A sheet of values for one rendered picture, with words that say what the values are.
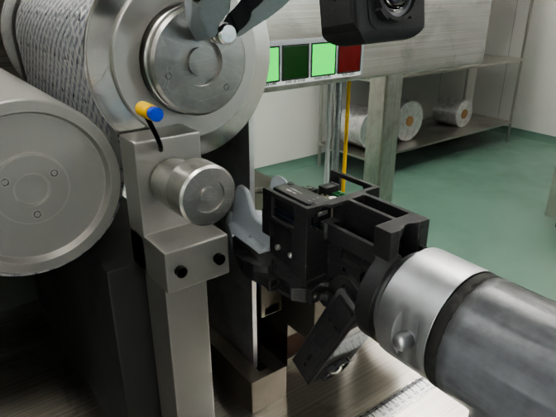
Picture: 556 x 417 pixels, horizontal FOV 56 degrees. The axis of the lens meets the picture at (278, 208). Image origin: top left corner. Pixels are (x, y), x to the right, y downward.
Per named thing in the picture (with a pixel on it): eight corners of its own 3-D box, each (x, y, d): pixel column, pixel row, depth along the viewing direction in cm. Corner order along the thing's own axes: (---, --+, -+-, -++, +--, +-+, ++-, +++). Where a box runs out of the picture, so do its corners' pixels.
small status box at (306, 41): (246, 90, 80) (246, 43, 78) (244, 89, 81) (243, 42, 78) (362, 74, 94) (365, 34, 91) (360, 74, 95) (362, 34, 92)
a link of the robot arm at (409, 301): (491, 355, 35) (409, 409, 30) (433, 322, 38) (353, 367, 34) (510, 255, 32) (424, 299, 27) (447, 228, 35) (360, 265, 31)
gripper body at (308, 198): (329, 165, 43) (452, 212, 34) (326, 257, 47) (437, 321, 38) (253, 185, 39) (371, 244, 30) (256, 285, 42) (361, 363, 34)
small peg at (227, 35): (217, 41, 33) (222, 19, 33) (196, 38, 36) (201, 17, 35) (234, 47, 34) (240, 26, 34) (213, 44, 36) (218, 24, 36)
